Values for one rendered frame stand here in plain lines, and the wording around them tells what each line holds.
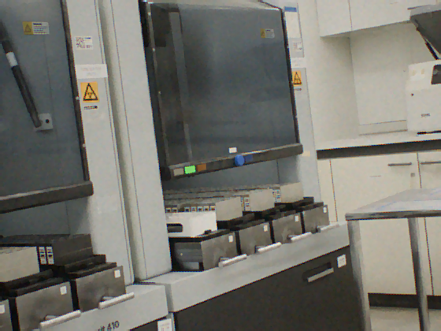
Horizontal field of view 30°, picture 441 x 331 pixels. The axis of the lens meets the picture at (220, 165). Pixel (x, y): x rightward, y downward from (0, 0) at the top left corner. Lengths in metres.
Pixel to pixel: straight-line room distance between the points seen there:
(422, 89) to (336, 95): 0.83
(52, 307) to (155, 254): 0.41
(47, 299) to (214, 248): 0.53
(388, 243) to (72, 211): 2.75
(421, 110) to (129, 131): 2.50
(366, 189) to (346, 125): 0.68
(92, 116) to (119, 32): 0.23
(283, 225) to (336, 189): 2.26
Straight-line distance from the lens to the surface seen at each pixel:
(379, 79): 5.08
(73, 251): 1.84
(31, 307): 1.67
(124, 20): 2.03
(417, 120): 4.30
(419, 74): 4.33
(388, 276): 4.49
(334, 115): 4.92
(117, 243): 1.95
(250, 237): 2.18
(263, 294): 2.23
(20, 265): 1.75
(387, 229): 4.44
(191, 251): 2.05
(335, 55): 5.01
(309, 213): 2.41
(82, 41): 1.92
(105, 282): 1.80
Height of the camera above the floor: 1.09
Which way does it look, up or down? 3 degrees down
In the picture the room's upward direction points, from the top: 7 degrees counter-clockwise
